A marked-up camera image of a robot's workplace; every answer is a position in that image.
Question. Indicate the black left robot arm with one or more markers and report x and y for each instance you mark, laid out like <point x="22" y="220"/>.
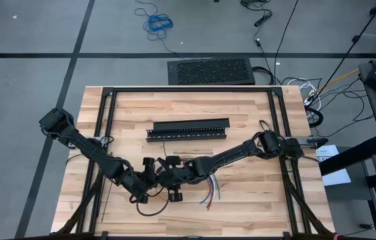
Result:
<point x="84" y="145"/>

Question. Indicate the black desk beam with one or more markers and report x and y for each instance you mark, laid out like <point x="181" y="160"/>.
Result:
<point x="351" y="156"/>

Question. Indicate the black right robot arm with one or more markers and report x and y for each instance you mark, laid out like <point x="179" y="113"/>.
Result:
<point x="234" y="155"/>

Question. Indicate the black computer tower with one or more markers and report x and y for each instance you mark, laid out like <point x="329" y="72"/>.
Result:
<point x="211" y="71"/>

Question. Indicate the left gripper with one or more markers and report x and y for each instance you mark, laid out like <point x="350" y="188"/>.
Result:
<point x="138" y="186"/>

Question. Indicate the black zip tie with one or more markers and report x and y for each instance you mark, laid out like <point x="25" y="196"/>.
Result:
<point x="164" y="148"/>
<point x="105" y="196"/>

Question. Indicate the black aluminium table frame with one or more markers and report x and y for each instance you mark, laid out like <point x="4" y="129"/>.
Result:
<point x="191" y="89"/>

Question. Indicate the white paper sheet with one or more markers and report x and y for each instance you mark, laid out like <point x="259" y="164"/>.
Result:
<point x="336" y="176"/>

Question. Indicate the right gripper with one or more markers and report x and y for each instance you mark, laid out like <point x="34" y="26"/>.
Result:
<point x="181" y="175"/>

